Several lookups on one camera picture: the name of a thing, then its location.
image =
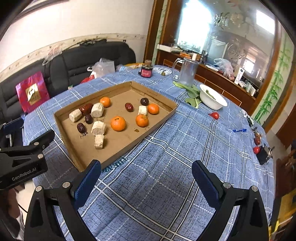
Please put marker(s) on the blue plaid tablecloth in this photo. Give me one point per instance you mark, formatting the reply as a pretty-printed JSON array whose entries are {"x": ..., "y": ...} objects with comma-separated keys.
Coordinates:
[{"x": 150, "y": 193}]

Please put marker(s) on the white tube bottle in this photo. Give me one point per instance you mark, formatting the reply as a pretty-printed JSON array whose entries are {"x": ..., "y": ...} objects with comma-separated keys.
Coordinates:
[{"x": 238, "y": 75}]

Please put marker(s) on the white yam piece long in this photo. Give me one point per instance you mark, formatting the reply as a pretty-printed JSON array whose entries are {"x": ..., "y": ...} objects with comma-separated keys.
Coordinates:
[{"x": 98, "y": 128}]

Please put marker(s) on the red tomato near bowl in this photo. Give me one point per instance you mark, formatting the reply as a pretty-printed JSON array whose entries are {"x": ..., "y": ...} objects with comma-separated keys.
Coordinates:
[{"x": 214, "y": 115}]

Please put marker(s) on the white yam piece small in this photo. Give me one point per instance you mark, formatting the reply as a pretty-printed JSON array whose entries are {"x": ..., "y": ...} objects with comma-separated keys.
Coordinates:
[{"x": 142, "y": 110}]

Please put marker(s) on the red plastic bag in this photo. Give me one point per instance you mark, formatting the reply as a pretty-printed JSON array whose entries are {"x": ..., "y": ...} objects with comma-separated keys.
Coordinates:
[{"x": 91, "y": 77}]

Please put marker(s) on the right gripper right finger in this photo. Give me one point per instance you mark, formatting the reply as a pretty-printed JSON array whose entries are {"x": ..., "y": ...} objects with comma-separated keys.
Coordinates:
[{"x": 251, "y": 221}]

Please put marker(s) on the black leather sofa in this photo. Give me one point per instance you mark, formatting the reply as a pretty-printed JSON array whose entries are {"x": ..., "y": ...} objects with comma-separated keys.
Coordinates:
[{"x": 68, "y": 68}]

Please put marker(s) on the clear plastic pitcher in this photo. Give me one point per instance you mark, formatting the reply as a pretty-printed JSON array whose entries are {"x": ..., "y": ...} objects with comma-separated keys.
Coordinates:
[{"x": 187, "y": 72}]

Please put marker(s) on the white bowl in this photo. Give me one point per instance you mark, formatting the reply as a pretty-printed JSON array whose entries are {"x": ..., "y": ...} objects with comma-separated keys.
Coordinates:
[{"x": 212, "y": 98}]

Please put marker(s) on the red gift bag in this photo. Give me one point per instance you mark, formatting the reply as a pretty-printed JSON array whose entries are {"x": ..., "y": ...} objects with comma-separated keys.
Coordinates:
[{"x": 32, "y": 92}]

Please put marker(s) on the clear plastic bag on sofa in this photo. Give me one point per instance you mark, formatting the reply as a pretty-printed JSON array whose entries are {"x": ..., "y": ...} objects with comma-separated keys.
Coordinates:
[{"x": 101, "y": 68}]

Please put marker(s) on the red date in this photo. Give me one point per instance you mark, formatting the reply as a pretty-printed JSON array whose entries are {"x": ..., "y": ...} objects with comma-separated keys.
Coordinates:
[
  {"x": 86, "y": 109},
  {"x": 129, "y": 107}
]

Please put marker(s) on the plastic bag on sideboard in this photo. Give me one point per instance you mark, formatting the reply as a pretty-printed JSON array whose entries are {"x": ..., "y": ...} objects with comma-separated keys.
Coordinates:
[{"x": 225, "y": 67}]

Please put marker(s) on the red tomato at edge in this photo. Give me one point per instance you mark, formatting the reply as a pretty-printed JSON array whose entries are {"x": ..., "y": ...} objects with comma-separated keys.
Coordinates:
[{"x": 256, "y": 149}]

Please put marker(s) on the dark round date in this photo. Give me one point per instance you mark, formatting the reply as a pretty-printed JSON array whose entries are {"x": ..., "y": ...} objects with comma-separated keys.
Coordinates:
[{"x": 144, "y": 101}]

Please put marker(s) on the wooden sideboard cabinet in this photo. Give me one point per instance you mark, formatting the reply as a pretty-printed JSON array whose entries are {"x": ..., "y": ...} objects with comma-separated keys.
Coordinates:
[{"x": 213, "y": 79}]

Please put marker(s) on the black box at edge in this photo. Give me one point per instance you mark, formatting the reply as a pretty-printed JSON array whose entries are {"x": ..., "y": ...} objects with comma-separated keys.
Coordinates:
[{"x": 265, "y": 154}]

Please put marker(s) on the white yam piece large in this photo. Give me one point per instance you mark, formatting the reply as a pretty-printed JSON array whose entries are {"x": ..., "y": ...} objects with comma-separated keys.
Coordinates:
[{"x": 97, "y": 110}]

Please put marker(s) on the brown cardboard tray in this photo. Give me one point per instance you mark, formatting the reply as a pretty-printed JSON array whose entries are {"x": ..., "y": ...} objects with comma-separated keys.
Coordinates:
[{"x": 107, "y": 123}]

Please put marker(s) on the large orange tangerine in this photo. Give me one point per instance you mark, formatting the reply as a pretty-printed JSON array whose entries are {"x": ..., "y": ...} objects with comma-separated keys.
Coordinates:
[{"x": 118, "y": 123}]

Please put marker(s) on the green leafy vegetable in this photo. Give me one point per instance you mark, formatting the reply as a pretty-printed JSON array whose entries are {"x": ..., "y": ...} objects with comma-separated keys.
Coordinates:
[{"x": 193, "y": 94}]

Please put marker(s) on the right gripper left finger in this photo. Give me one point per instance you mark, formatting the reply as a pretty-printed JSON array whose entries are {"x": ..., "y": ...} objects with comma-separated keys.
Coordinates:
[{"x": 42, "y": 222}]

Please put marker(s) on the blue pen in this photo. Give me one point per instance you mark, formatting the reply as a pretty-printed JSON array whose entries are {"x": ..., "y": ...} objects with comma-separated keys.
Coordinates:
[{"x": 240, "y": 130}]

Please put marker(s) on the dark jar pink label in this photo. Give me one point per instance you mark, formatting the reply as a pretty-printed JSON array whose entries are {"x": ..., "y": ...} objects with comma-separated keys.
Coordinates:
[{"x": 146, "y": 69}]

